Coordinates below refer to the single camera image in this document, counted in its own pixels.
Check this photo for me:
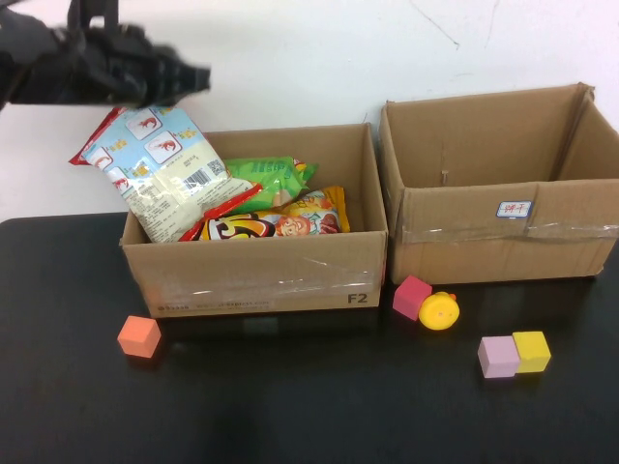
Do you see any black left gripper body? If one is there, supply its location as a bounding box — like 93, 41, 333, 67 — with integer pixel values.
57, 22, 212, 110

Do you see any red white shrimp cracker bag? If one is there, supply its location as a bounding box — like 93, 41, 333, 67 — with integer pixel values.
68, 105, 265, 245

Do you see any green snack bag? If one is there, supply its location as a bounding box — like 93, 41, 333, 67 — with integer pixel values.
224, 155, 319, 215

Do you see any yellow orange cartoon snack bag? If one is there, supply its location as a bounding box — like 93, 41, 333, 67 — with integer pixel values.
179, 186, 351, 242

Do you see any cardboard box with F2 print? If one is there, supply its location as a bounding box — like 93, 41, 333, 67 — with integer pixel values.
119, 123, 390, 320

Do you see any orange foam cube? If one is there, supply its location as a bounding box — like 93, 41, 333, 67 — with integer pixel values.
117, 315, 162, 360

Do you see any magenta foam cube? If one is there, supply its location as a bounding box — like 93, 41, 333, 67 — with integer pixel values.
392, 275, 433, 321

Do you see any cardboard box with white label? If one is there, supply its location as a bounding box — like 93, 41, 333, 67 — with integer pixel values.
378, 82, 619, 286

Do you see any yellow rubber duck toy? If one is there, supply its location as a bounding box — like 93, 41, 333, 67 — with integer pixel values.
418, 291, 460, 333

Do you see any white blue label sticker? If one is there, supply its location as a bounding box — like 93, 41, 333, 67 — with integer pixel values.
495, 200, 532, 219

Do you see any lilac foam cube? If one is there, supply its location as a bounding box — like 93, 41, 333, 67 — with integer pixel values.
477, 335, 521, 380

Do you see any yellow foam cube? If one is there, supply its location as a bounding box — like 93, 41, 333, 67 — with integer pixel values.
511, 331, 552, 374

